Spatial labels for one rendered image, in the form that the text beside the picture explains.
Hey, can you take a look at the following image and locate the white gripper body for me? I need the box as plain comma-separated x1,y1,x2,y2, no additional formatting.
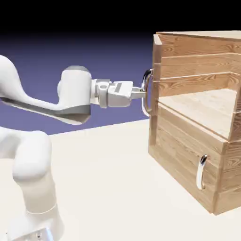
107,80,134,109

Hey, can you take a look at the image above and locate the curved silver door handle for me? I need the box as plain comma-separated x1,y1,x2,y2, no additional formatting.
195,154,209,191
141,68,154,117

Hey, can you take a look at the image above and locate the light wood cabinet door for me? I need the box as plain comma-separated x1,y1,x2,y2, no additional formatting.
148,34,163,152
148,104,226,216

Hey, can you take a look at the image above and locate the light wood cabinet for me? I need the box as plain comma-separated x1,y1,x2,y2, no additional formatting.
148,30,241,216

